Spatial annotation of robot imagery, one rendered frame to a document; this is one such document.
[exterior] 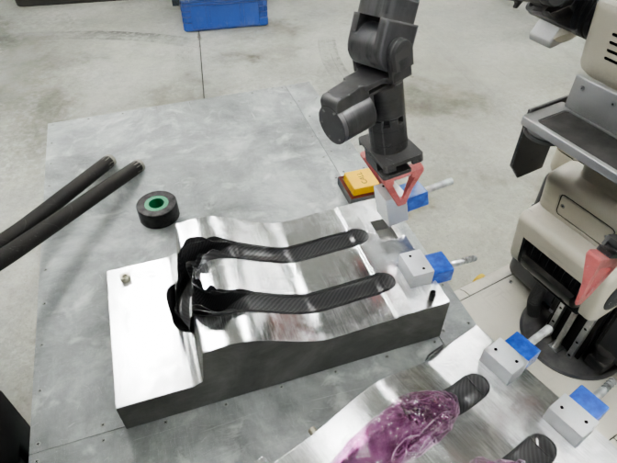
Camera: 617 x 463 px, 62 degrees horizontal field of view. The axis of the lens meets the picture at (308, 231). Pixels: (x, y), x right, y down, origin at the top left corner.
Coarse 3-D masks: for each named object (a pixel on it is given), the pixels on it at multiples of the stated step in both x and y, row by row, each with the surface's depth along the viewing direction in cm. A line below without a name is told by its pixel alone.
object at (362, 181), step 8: (368, 168) 111; (344, 176) 110; (352, 176) 109; (360, 176) 109; (368, 176) 109; (352, 184) 107; (360, 184) 107; (368, 184) 107; (376, 184) 107; (352, 192) 108; (360, 192) 107; (368, 192) 108
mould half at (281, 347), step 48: (240, 240) 84; (288, 240) 89; (144, 288) 84; (288, 288) 80; (432, 288) 80; (144, 336) 77; (192, 336) 77; (240, 336) 69; (288, 336) 72; (336, 336) 75; (384, 336) 79; (432, 336) 84; (144, 384) 72; (192, 384) 72; (240, 384) 75
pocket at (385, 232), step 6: (372, 222) 92; (378, 222) 92; (384, 222) 93; (378, 228) 93; (384, 228) 94; (390, 228) 93; (396, 228) 92; (378, 234) 93; (384, 234) 93; (390, 234) 93; (396, 234) 91; (384, 240) 92
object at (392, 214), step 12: (444, 180) 87; (384, 192) 84; (420, 192) 84; (384, 204) 83; (396, 204) 83; (408, 204) 84; (420, 204) 85; (384, 216) 86; (396, 216) 84; (408, 216) 85
